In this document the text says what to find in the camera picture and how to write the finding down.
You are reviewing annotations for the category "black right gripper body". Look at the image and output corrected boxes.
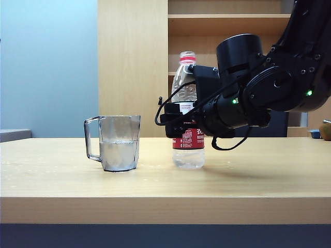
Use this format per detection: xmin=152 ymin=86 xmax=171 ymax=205
xmin=195 ymin=94 xmax=271 ymax=138

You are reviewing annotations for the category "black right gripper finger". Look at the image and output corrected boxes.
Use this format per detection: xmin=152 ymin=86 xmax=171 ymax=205
xmin=163 ymin=102 xmax=182 ymax=115
xmin=159 ymin=113 xmax=201 ymax=138

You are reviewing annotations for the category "clear water bottle red label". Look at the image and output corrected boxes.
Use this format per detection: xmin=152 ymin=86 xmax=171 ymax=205
xmin=171 ymin=51 xmax=206 ymax=170

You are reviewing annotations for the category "clear faceted plastic mug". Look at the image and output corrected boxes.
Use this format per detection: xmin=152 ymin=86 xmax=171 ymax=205
xmin=83 ymin=115 xmax=141 ymax=173

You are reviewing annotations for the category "light wooden cabinet door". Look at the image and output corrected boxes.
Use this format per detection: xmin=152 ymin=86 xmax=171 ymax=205
xmin=97 ymin=0 xmax=169 ymax=138

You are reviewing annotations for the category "small blue container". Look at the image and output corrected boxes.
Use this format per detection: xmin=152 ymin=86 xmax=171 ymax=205
xmin=307 ymin=129 xmax=323 ymax=140

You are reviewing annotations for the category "brown kiwi fruit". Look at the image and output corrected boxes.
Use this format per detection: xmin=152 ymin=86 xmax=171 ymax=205
xmin=318 ymin=123 xmax=331 ymax=142

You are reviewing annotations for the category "grey sofa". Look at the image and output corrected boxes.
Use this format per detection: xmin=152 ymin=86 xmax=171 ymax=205
xmin=0 ymin=128 xmax=33 ymax=143

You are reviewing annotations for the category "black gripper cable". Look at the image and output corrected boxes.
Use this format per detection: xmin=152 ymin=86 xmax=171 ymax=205
xmin=154 ymin=80 xmax=251 ymax=151

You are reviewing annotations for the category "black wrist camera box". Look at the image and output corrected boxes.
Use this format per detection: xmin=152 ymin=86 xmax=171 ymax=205
xmin=188 ymin=64 xmax=221 ymax=104

